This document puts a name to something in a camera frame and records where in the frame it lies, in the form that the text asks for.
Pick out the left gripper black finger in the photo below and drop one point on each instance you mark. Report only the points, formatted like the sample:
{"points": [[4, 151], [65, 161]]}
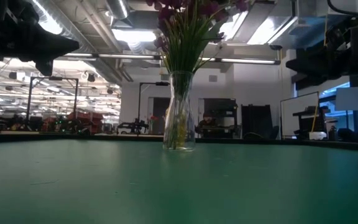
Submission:
{"points": [[57, 46], [45, 67]]}

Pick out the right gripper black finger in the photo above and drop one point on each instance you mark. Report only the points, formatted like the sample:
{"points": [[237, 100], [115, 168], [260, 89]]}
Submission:
{"points": [[309, 63], [300, 83]]}

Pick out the purple flower spray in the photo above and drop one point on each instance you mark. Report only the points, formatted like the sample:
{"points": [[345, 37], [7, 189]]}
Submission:
{"points": [[166, 14], [210, 7]]}

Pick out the clear glass vase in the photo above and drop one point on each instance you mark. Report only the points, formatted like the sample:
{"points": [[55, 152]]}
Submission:
{"points": [[171, 137]]}

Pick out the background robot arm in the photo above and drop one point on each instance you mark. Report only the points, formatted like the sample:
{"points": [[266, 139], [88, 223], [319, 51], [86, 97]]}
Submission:
{"points": [[132, 126]]}

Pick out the whiteboard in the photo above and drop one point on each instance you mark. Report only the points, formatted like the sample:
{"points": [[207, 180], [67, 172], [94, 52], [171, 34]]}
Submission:
{"points": [[298, 105]]}

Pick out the white sign panel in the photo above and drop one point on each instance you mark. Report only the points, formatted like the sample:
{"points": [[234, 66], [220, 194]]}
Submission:
{"points": [[353, 98]]}

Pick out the white box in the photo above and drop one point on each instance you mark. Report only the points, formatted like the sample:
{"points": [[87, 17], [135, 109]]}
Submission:
{"points": [[317, 135]]}

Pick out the black panel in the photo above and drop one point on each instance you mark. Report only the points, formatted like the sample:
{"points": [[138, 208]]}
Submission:
{"points": [[256, 119]]}

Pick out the red equipment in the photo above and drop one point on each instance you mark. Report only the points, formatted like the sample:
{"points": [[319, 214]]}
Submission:
{"points": [[85, 119]]}

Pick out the long ceiling light strip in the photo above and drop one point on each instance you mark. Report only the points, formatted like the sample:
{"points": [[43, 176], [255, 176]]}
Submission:
{"points": [[126, 56]]}

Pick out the black cabinet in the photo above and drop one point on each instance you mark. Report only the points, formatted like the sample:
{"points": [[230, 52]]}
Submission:
{"points": [[225, 109]]}

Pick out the person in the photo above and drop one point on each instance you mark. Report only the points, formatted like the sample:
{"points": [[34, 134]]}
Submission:
{"points": [[208, 119]]}

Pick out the round silver duct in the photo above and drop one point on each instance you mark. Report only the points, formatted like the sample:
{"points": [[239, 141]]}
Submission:
{"points": [[117, 7]]}

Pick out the grey wall vent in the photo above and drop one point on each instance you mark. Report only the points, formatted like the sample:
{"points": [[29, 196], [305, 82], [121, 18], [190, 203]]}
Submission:
{"points": [[212, 78]]}

